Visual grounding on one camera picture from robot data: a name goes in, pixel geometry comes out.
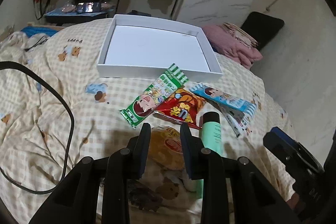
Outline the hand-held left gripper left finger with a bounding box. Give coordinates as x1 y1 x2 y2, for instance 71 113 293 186
29 123 151 224

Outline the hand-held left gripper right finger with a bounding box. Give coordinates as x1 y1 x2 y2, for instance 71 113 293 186
180 123 302 224

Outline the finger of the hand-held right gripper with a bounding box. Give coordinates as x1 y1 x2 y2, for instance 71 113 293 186
264 127 297 159

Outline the packaged bun with gold label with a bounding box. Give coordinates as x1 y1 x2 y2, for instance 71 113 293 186
147 126 185 170

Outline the green tube with black cap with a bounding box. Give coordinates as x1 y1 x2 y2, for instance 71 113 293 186
196 112 223 199

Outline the white earbuds case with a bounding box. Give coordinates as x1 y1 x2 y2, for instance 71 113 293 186
184 177 197 191

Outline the white patterned snack packet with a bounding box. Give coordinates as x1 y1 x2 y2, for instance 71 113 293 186
218 105 252 138

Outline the dark brown hair clip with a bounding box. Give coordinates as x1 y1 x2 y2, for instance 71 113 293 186
127 179 163 211

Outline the green striped snack packet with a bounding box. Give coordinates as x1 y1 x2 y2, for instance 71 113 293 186
119 63 189 128

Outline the white shallow cardboard box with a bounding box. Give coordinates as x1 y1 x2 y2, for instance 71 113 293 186
96 14 223 82

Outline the red snack packet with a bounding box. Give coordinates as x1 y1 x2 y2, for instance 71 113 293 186
154 88 208 130

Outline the blue striped snack packet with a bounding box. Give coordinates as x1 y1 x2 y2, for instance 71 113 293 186
189 84 257 119

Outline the pink cloth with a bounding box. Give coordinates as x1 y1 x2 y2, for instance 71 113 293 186
202 23 263 69

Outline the black floor mat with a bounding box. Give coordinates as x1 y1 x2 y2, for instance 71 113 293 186
240 11 285 51

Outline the beige patterned cloth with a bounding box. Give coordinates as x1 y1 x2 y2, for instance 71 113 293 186
223 22 260 47

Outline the phone with lit screen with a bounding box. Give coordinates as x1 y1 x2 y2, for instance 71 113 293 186
76 1 101 14

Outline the dark side table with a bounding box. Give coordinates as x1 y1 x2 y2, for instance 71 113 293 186
43 4 116 26

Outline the blue cloth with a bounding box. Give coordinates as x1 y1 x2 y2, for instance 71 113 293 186
20 26 59 37

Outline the black cable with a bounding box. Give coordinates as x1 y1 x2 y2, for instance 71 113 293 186
0 61 75 194

